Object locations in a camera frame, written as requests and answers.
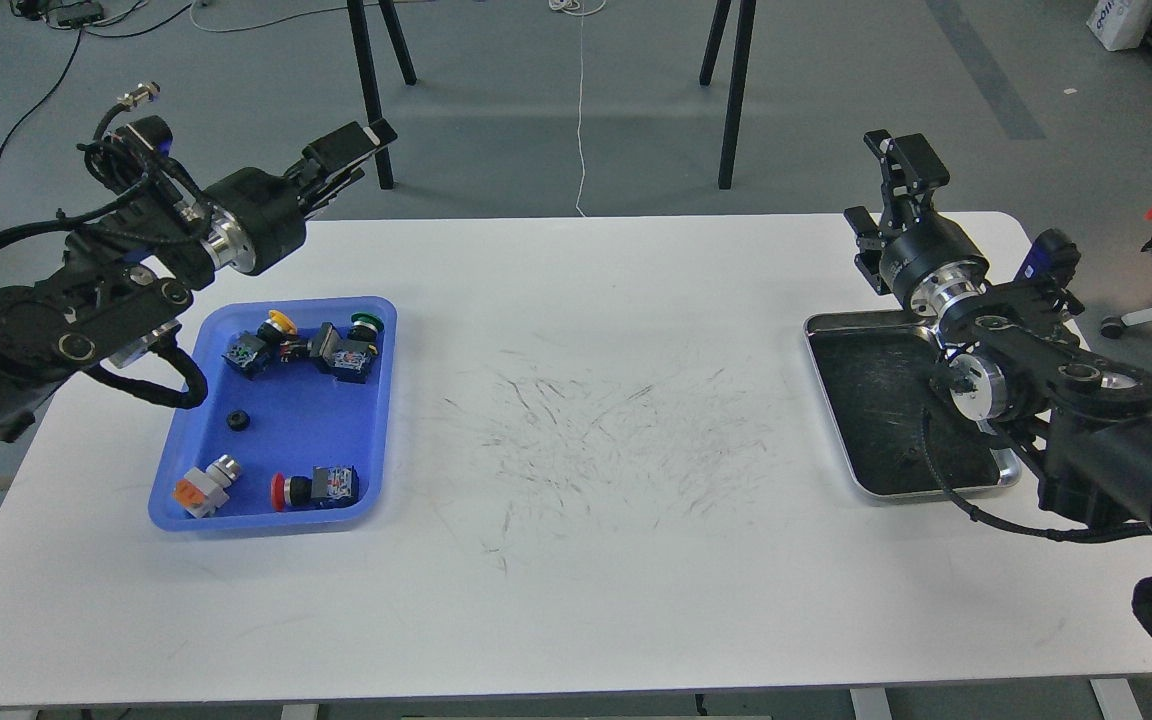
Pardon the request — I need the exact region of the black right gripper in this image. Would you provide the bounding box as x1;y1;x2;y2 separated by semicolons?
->
844;129;990;320

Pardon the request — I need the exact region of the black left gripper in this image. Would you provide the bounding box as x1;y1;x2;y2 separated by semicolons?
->
204;119;397;275

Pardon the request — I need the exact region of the small black gear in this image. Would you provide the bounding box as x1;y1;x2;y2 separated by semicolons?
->
225;409;251;432

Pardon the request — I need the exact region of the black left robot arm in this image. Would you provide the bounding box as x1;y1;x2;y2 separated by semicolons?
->
0;82;397;442

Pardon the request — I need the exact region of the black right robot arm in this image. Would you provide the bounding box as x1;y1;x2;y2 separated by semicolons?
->
844;129;1152;639

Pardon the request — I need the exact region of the black tripod left leg pair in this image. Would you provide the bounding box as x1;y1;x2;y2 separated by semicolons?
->
346;0;419;191

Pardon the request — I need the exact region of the black tripod leg pair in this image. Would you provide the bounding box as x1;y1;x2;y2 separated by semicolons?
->
698;0;758;190
346;0;419;191

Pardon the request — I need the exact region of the metal tray with black mat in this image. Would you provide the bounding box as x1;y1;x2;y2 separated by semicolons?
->
804;310;1021;503

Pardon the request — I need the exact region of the black tripod right leg pair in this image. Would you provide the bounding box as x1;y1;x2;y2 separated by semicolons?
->
698;0;758;190

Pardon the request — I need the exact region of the blue plastic tray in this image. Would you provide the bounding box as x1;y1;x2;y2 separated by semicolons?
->
147;296;397;532

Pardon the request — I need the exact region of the white cardboard box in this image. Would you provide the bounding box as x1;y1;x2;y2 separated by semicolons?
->
1085;0;1152;53

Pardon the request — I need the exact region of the power strip on floor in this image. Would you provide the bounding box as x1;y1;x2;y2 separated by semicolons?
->
44;1;106;29

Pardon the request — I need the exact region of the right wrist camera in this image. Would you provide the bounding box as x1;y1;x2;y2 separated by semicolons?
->
1014;228;1082;290

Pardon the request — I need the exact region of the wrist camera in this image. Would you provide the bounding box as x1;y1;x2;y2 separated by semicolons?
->
1014;228;1082;290
78;111;173;194

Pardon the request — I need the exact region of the green push button switch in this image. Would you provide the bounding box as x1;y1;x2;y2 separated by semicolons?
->
308;313;385;384

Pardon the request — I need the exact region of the yellow push button switch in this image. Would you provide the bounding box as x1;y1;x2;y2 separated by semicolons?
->
221;309;311;381

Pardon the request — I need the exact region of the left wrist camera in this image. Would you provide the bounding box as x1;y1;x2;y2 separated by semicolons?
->
78;111;173;194

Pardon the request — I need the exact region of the white cable on floor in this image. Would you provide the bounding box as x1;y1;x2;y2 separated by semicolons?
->
548;0;609;218

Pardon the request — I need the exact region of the black cable on floor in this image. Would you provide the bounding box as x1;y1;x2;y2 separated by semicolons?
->
0;0;197;244

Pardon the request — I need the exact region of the red push button switch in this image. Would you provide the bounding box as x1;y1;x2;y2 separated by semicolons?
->
270;465;364;511

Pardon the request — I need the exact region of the silver orange button switch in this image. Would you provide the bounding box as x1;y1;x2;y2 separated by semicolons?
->
172;454;242;518

